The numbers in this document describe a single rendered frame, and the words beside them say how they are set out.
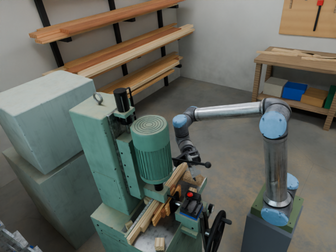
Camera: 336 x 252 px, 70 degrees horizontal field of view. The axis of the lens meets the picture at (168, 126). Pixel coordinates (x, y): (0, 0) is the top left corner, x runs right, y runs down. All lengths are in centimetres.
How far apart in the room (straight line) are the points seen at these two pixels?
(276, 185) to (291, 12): 303
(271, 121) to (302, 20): 298
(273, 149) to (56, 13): 284
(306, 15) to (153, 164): 334
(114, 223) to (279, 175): 99
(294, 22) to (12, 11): 353
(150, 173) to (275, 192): 70
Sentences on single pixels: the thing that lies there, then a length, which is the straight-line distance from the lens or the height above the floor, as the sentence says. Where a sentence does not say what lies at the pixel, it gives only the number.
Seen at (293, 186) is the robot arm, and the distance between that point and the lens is 168.
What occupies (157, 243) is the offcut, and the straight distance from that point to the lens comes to 131.
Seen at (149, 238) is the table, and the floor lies 90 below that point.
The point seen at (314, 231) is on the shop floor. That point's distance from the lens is 265.
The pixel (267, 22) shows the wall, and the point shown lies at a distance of 421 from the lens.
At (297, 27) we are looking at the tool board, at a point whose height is 116.
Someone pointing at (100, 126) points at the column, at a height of 148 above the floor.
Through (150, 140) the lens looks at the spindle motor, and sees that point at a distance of 104.
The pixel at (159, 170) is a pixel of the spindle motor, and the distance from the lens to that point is 117.
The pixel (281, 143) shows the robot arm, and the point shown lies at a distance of 127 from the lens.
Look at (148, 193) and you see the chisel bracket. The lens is 142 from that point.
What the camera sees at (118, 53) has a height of 114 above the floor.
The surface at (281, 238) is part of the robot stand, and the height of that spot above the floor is 50.
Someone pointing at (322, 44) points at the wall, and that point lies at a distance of 411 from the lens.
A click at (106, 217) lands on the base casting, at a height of 80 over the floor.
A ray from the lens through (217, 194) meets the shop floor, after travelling 269.
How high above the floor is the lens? 207
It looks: 34 degrees down
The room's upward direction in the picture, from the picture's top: 6 degrees counter-clockwise
